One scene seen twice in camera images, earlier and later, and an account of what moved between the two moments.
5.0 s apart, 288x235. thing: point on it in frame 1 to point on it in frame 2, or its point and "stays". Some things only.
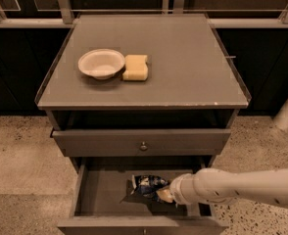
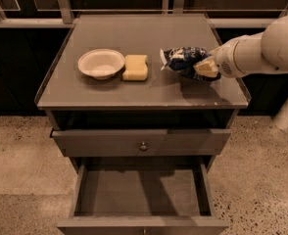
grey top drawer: [138, 143] stays
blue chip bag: [147, 185] to [182, 60]
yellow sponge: [136, 68] stays
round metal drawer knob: [143, 147] stays
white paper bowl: [101, 64] stays
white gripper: [177, 189] to [224, 60]
